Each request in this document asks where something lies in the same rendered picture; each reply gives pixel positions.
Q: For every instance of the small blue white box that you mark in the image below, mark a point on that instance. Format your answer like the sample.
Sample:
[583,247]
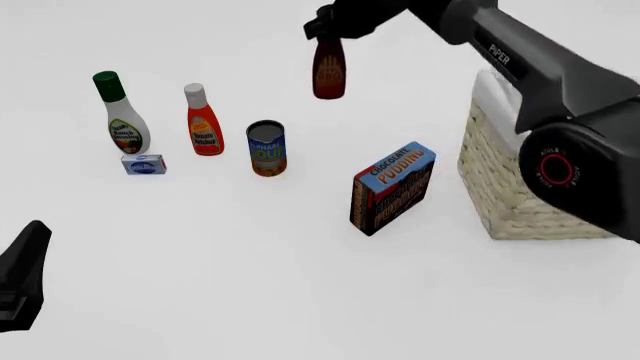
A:
[144,165]

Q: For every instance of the white ranch dressing bottle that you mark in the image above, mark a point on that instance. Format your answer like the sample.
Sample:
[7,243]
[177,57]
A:
[125,123]

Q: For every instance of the blue alphabet soup can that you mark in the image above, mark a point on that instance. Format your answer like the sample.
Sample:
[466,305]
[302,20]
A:
[267,150]

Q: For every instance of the cream woven basket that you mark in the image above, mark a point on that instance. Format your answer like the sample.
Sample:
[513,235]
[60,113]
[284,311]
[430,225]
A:
[495,195]

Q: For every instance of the chocolate pudding box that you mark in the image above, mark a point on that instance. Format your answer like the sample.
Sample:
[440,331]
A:
[395,187]

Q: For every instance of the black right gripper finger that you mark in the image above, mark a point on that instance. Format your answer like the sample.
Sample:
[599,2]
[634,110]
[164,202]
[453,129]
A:
[315,28]

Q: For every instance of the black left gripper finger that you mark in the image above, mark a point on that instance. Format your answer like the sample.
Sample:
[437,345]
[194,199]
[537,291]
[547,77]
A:
[24,258]

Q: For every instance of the red tomato ketchup bottle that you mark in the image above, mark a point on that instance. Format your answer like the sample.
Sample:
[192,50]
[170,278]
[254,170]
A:
[204,127]

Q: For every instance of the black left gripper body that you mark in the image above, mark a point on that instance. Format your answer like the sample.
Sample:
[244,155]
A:
[20,311]

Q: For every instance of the dark red bbq sauce bottle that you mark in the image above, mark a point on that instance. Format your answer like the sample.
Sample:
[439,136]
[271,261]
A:
[329,71]

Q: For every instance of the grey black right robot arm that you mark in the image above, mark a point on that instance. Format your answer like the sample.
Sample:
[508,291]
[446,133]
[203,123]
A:
[575,93]

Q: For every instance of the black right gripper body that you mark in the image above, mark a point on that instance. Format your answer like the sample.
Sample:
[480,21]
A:
[334,18]

